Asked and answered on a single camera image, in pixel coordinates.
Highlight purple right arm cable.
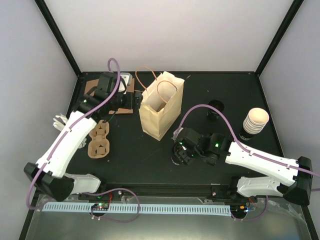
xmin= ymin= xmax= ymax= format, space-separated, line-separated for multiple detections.
xmin=178 ymin=104 xmax=320 ymax=223

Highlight white slotted cable duct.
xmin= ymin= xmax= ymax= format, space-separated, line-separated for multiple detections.
xmin=42 ymin=202 xmax=231 ymax=217

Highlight stack of white paper cups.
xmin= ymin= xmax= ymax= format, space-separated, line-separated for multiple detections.
xmin=239 ymin=107 xmax=270 ymax=141

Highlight black coffee cup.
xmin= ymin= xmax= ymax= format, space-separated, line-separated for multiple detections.
xmin=206 ymin=99 xmax=225 ymax=122

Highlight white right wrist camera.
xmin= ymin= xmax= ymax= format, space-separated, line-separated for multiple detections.
xmin=171 ymin=127 xmax=184 ymax=141

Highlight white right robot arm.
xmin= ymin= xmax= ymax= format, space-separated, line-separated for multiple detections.
xmin=171 ymin=128 xmax=313 ymax=206

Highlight cream paper bag with handles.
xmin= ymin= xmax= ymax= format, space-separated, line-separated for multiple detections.
xmin=135 ymin=67 xmax=185 ymax=141

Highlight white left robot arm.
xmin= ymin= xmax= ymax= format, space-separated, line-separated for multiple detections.
xmin=23 ymin=72 xmax=141 ymax=202

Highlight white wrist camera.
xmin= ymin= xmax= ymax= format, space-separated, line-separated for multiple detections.
xmin=118 ymin=72 xmax=132 ymax=93
xmin=171 ymin=127 xmax=184 ymax=141

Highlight flat brown paper bag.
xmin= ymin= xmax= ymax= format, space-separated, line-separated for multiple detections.
xmin=84 ymin=79 xmax=99 ymax=95

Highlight black takeout paper cup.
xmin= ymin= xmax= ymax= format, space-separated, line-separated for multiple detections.
xmin=171 ymin=146 xmax=182 ymax=166

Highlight white stirrers in holder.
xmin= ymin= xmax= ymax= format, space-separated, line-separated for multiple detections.
xmin=52 ymin=114 xmax=87 ymax=149

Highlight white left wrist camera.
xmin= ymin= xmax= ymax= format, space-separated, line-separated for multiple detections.
xmin=118 ymin=72 xmax=132 ymax=93

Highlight brown paper bag with handles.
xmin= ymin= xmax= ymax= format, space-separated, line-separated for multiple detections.
xmin=108 ymin=78 xmax=143 ymax=115

